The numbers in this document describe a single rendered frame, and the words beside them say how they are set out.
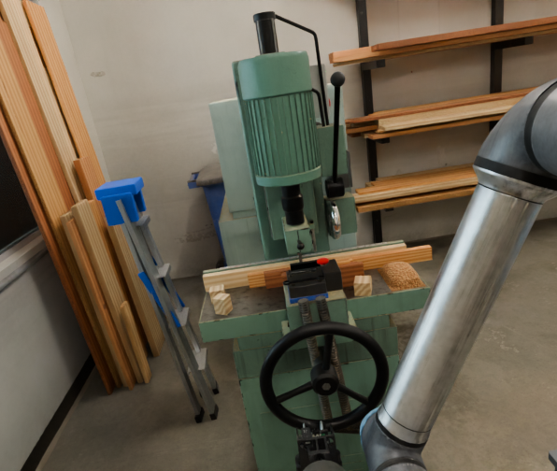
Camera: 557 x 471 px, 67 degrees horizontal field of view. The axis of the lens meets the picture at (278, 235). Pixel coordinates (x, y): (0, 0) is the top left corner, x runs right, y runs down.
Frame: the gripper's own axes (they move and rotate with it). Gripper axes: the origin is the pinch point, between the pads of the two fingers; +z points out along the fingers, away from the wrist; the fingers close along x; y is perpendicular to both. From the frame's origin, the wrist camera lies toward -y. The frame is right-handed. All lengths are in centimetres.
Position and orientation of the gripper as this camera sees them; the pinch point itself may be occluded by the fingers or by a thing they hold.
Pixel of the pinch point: (314, 440)
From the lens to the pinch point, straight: 102.4
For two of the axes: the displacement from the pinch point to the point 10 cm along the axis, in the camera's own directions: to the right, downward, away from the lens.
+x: -9.9, 1.4, -0.1
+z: -0.1, 0.0, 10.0
